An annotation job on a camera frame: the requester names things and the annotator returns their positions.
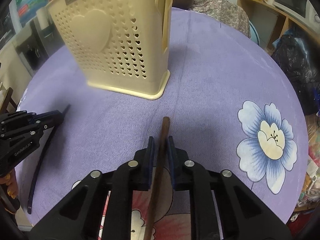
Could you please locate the white paper roll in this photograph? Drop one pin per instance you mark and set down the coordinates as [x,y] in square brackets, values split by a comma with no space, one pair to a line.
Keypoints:
[43,17]

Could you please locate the plain black chopstick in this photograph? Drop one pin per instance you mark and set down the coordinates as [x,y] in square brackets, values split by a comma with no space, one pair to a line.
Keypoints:
[37,167]

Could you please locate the black plastic bag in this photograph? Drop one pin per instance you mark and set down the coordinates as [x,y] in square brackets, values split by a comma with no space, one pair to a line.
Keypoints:
[297,67]

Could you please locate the dark wooden chair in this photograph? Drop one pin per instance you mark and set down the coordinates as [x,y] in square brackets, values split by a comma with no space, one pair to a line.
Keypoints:
[7,100]

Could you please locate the patterned floral cloth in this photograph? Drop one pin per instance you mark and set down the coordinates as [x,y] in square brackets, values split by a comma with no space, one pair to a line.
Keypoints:
[222,12]

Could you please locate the beige plastic utensil holder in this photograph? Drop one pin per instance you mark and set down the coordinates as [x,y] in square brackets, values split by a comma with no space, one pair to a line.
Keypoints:
[100,55]

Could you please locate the white microwave oven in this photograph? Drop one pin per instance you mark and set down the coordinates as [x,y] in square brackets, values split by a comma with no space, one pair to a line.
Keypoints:
[292,2]

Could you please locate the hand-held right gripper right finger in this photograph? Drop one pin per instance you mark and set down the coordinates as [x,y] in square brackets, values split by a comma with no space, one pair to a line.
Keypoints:
[172,162]

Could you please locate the blue water bottle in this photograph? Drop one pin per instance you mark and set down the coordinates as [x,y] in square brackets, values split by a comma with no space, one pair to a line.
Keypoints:
[27,2]

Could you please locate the wooden shelf unit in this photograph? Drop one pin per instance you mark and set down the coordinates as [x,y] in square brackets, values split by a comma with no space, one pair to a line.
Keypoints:
[275,17]

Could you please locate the black water dispenser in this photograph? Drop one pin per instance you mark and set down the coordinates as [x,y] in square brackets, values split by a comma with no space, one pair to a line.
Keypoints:
[37,47]

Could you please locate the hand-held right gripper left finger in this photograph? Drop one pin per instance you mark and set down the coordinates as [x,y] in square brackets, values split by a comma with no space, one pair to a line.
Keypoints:
[150,160]

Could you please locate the clear bag of colourful items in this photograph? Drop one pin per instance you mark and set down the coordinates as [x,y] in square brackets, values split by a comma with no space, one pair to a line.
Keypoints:
[311,160]

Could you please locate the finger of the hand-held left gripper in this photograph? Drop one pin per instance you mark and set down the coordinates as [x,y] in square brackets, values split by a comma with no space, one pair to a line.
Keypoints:
[48,115]
[47,125]

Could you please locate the thick brown wooden chopstick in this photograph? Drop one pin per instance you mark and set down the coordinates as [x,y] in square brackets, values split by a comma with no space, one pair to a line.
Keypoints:
[163,135]

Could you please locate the person's left hand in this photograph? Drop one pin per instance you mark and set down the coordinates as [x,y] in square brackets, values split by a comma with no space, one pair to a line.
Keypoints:
[10,187]

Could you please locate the light blue basin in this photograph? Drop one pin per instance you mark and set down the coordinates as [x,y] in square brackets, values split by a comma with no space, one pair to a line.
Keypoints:
[254,33]

